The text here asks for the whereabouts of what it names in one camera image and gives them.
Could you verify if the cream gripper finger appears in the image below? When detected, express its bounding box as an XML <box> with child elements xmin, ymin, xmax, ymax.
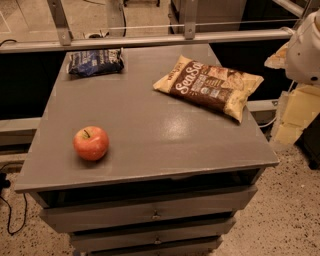
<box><xmin>272</xmin><ymin>84</ymin><xmax>320</xmax><ymax>145</ymax></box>
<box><xmin>264</xmin><ymin>43</ymin><xmax>288</xmax><ymax>69</ymax></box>

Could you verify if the red apple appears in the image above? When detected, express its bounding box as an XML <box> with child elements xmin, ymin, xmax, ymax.
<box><xmin>73</xmin><ymin>126</ymin><xmax>109</xmax><ymax>161</ymax></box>

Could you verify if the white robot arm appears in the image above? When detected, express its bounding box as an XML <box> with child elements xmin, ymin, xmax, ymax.
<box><xmin>264</xmin><ymin>10</ymin><xmax>320</xmax><ymax>144</ymax></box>

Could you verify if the brown yellow chip bag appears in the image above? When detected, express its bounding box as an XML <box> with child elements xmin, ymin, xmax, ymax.
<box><xmin>153</xmin><ymin>55</ymin><xmax>263</xmax><ymax>123</ymax></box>

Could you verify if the blue chip bag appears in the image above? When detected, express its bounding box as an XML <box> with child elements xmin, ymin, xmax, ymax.
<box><xmin>67</xmin><ymin>49</ymin><xmax>124</xmax><ymax>78</ymax></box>

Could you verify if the grey drawer cabinet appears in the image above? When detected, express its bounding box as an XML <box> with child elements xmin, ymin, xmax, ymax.
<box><xmin>14</xmin><ymin>43</ymin><xmax>280</xmax><ymax>256</ymax></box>

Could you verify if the middle grey drawer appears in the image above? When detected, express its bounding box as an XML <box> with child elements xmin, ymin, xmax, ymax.
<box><xmin>69</xmin><ymin>216</ymin><xmax>237</xmax><ymax>253</ymax></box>

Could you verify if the grey drawer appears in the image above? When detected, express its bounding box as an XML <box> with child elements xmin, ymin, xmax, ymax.
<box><xmin>87</xmin><ymin>235</ymin><xmax>224</xmax><ymax>256</ymax></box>
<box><xmin>69</xmin><ymin>216</ymin><xmax>237</xmax><ymax>253</ymax></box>
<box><xmin>40</xmin><ymin>185</ymin><xmax>257</xmax><ymax>233</ymax></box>

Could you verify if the bottom grey drawer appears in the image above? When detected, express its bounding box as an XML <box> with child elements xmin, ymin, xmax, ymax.
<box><xmin>87</xmin><ymin>235</ymin><xmax>224</xmax><ymax>256</ymax></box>

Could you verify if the top grey drawer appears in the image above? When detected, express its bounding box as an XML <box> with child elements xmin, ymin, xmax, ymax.
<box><xmin>40</xmin><ymin>185</ymin><xmax>257</xmax><ymax>233</ymax></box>

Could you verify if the white thin cable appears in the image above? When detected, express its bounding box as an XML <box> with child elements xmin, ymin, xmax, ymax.
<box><xmin>258</xmin><ymin>116</ymin><xmax>278</xmax><ymax>129</ymax></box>

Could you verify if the metal frame rail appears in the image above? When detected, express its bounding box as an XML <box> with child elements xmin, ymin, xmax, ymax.
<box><xmin>0</xmin><ymin>0</ymin><xmax>320</xmax><ymax>54</ymax></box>

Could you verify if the black floor cable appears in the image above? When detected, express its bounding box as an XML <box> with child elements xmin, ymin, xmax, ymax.
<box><xmin>0</xmin><ymin>162</ymin><xmax>28</xmax><ymax>236</ymax></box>

